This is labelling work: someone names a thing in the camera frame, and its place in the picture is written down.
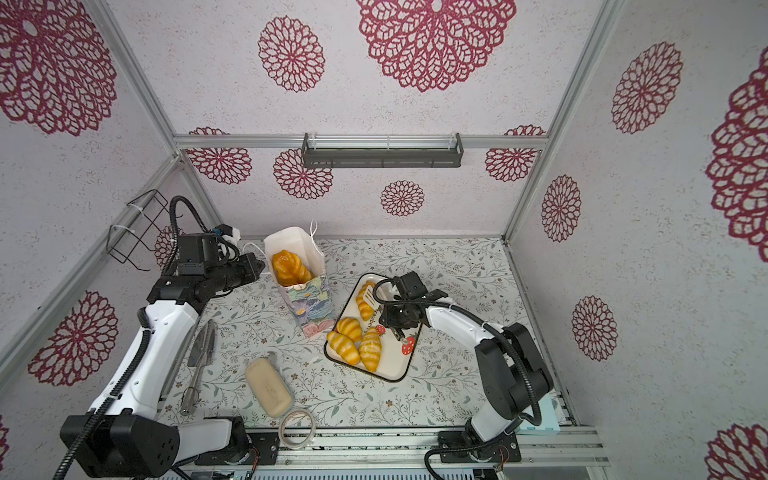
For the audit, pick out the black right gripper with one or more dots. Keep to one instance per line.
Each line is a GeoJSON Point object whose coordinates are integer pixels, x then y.
{"type": "Point", "coordinates": [389, 319]}

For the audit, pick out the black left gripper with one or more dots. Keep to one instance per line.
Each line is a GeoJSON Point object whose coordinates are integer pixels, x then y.
{"type": "Point", "coordinates": [247, 261]}

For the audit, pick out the croissant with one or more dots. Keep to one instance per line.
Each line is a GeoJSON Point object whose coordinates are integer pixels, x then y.
{"type": "Point", "coordinates": [365, 311]}
{"type": "Point", "coordinates": [344, 347]}
{"type": "Point", "coordinates": [370, 350]}
{"type": "Point", "coordinates": [350, 327]}

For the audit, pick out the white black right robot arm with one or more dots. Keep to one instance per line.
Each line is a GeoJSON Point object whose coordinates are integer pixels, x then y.
{"type": "Point", "coordinates": [514, 376]}

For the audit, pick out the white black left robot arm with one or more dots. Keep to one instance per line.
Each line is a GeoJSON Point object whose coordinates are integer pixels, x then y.
{"type": "Point", "coordinates": [120, 435]}

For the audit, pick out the beige oval bread loaf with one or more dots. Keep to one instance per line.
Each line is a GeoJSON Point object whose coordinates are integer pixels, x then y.
{"type": "Point", "coordinates": [268, 387]}

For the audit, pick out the white strawberry tray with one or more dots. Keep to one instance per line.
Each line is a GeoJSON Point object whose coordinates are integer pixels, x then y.
{"type": "Point", "coordinates": [396, 355]}

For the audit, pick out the metal whisk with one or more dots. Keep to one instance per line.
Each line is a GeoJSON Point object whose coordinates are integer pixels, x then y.
{"type": "Point", "coordinates": [200, 356]}

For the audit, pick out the clear tape roll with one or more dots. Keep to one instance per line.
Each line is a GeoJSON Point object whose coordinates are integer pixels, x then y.
{"type": "Point", "coordinates": [297, 429]}

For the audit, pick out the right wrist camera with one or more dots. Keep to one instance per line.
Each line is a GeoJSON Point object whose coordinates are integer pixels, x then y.
{"type": "Point", "coordinates": [410, 286]}

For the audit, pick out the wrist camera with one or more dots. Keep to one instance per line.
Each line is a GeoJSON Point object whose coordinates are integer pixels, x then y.
{"type": "Point", "coordinates": [197, 253]}
{"type": "Point", "coordinates": [410, 286]}

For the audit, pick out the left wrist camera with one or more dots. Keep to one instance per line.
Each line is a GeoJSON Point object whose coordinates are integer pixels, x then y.
{"type": "Point", "coordinates": [197, 253]}

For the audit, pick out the black wire wall holder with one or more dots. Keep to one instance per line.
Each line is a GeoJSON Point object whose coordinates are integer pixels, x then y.
{"type": "Point", "coordinates": [144, 234]}

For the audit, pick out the black wall shelf rack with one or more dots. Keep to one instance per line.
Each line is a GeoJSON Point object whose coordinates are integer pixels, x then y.
{"type": "Point", "coordinates": [389, 152]}

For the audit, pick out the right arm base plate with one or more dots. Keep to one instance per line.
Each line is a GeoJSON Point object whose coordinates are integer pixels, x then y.
{"type": "Point", "coordinates": [461, 447]}

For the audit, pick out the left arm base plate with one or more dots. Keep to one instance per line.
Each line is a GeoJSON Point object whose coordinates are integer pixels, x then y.
{"type": "Point", "coordinates": [260, 448]}

